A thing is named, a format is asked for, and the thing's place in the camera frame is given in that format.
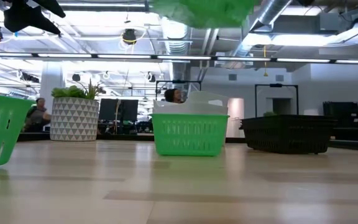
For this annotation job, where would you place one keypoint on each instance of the green succulent plant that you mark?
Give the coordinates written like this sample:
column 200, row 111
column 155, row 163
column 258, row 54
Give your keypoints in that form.
column 70, row 92

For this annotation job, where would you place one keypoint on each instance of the black gantry frame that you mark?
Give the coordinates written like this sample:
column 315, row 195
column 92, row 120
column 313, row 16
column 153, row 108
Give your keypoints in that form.
column 275, row 85

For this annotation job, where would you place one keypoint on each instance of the long ceiling light rail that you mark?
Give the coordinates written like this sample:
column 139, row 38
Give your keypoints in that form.
column 123, row 56

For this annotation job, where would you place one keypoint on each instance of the black computer monitor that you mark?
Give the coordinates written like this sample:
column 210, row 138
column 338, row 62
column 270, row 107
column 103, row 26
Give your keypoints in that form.
column 108, row 109
column 129, row 109

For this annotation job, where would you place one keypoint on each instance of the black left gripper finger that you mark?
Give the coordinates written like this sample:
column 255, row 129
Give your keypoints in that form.
column 53, row 7
column 47, row 26

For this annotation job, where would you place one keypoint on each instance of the white triangle-patterned plant pot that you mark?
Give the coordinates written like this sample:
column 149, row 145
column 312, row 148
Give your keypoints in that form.
column 73, row 119

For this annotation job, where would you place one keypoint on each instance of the black equipment cart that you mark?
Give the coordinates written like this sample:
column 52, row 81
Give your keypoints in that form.
column 346, row 118

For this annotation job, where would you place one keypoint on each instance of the white building column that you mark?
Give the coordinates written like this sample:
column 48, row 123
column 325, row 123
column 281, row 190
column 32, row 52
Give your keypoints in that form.
column 52, row 81

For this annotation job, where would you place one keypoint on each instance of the black plastic mesh basket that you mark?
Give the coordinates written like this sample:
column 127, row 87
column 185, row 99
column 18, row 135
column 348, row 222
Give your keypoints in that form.
column 287, row 117
column 287, row 137

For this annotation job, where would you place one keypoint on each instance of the silver spiral air duct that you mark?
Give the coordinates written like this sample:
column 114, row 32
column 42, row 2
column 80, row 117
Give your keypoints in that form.
column 177, row 43
column 269, row 12

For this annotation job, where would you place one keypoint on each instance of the person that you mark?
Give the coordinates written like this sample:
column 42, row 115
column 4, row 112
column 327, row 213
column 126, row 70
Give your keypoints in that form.
column 172, row 95
column 37, row 116

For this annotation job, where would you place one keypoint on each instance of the white plastic basket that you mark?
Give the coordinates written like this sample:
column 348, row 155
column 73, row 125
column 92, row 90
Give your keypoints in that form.
column 172, row 105
column 179, row 112
column 204, row 96

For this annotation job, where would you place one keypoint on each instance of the small green plant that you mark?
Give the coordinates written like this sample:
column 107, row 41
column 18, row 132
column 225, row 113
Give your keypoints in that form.
column 269, row 114

